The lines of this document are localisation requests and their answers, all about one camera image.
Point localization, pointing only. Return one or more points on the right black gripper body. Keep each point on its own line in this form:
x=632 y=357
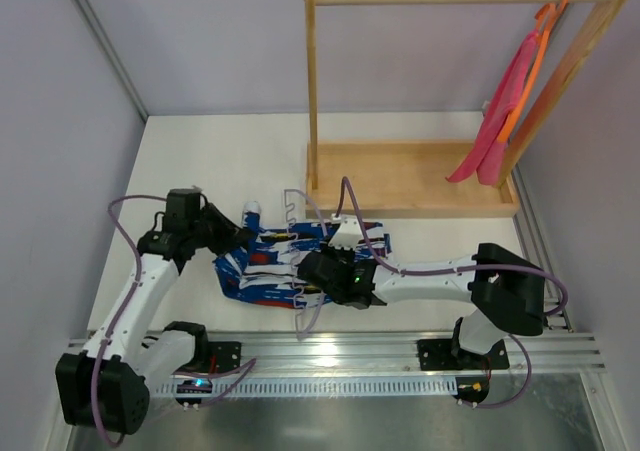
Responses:
x=314 y=269

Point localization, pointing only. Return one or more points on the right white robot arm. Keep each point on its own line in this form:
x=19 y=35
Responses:
x=506 y=291

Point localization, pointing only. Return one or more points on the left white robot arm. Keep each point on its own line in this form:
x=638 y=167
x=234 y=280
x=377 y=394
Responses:
x=107 y=385

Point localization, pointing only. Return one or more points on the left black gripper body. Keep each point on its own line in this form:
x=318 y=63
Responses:
x=220 y=223

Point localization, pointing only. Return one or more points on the blue patterned trousers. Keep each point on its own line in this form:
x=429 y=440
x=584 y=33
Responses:
x=294 y=267

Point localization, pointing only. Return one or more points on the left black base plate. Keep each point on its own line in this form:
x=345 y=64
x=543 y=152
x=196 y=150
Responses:
x=225 y=357

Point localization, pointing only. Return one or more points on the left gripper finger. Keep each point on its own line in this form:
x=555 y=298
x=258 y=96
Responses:
x=226 y=240
x=217 y=220

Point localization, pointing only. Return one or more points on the wooden clothes rack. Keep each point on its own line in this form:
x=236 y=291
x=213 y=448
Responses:
x=407 y=178

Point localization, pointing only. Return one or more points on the pink cloth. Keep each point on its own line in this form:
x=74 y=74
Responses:
x=505 y=98

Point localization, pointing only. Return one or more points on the slotted cable duct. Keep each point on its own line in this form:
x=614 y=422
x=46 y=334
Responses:
x=300 y=387

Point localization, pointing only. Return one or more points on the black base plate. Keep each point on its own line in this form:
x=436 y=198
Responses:
x=225 y=357
x=437 y=355

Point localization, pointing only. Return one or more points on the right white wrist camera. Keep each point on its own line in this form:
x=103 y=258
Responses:
x=349 y=233

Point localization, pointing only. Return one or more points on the aluminium mounting rail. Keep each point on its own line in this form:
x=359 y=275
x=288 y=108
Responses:
x=396 y=353

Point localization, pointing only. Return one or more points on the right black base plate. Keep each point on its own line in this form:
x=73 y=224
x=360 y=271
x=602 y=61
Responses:
x=437 y=355

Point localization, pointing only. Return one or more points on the orange clothes hanger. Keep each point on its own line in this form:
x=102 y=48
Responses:
x=546 y=18

